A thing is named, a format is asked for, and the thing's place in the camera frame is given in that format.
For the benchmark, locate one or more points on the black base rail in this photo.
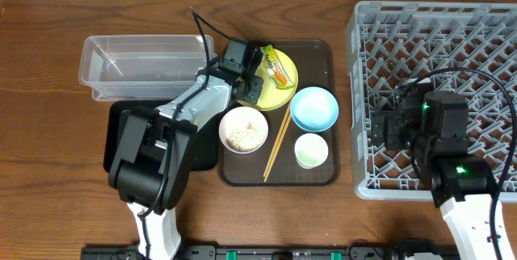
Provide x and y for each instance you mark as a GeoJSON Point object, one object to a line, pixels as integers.
{"type": "Point", "coordinates": [416, 248]}

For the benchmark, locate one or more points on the rice and nuts leftovers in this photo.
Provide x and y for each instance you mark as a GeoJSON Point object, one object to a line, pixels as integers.
{"type": "Point", "coordinates": [246, 138]}

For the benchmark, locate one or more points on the yellow green snack wrapper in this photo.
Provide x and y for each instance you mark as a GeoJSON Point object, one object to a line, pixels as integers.
{"type": "Point", "coordinates": [275, 70]}

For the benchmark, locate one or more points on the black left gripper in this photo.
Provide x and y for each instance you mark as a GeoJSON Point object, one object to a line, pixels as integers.
{"type": "Point", "coordinates": [250, 90]}

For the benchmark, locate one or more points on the white bowl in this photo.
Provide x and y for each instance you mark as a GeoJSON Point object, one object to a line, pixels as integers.
{"type": "Point", "coordinates": [240, 116]}

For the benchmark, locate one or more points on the light blue bowl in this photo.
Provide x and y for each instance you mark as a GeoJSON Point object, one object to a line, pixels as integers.
{"type": "Point", "coordinates": [314, 109]}

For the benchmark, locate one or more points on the black rectangular tray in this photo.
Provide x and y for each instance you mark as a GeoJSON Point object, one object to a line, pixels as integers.
{"type": "Point", "coordinates": [206, 144]}

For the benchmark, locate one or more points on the grey dishwasher rack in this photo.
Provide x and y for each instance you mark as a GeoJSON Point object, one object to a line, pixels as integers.
{"type": "Point", "coordinates": [468, 48]}

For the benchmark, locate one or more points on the brown serving tray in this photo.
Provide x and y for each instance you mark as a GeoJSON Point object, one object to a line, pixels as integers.
{"type": "Point", "coordinates": [314, 63]}

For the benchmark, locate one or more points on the clear plastic bin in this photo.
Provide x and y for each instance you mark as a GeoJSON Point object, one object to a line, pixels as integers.
{"type": "Point", "coordinates": [138, 67]}

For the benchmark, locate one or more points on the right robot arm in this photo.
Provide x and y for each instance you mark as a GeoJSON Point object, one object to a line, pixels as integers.
{"type": "Point", "coordinates": [432, 126]}

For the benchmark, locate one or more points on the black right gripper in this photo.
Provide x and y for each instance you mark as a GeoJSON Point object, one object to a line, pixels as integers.
{"type": "Point", "coordinates": [380, 132]}

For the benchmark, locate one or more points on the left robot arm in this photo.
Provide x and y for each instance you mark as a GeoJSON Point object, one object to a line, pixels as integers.
{"type": "Point", "coordinates": [155, 146]}

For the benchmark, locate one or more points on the yellow plate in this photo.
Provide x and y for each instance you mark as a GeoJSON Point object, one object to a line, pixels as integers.
{"type": "Point", "coordinates": [271, 97]}

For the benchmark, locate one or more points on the white cup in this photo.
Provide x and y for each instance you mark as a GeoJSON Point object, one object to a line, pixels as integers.
{"type": "Point", "coordinates": [311, 150]}

